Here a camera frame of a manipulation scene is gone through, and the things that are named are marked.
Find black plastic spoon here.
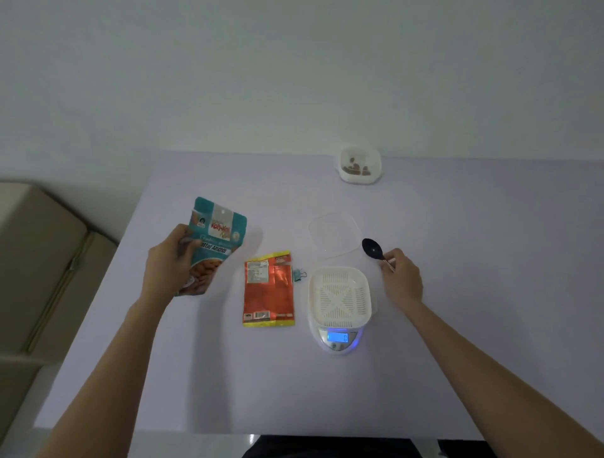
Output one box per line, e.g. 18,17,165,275
361,237,397,272

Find beige sofa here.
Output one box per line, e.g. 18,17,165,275
0,181,119,447

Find person's right forearm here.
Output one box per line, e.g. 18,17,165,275
403,297,604,458

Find person's left forearm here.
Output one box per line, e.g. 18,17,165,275
36,294,169,458

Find teal roasted almonds bag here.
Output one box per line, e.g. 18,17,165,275
175,196,248,298

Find white kitchen scale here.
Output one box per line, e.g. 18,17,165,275
308,320,365,355

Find white square plastic container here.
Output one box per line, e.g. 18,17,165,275
337,145,384,186
307,265,374,332

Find orange salted almonds bag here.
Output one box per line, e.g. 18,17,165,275
242,250,296,328

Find person's right hand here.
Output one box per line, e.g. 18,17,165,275
379,248,425,316

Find person's black clothing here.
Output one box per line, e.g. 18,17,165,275
240,433,497,458

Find almonds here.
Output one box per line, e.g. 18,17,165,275
342,157,372,177

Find person's left hand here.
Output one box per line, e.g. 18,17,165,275
139,223,203,308

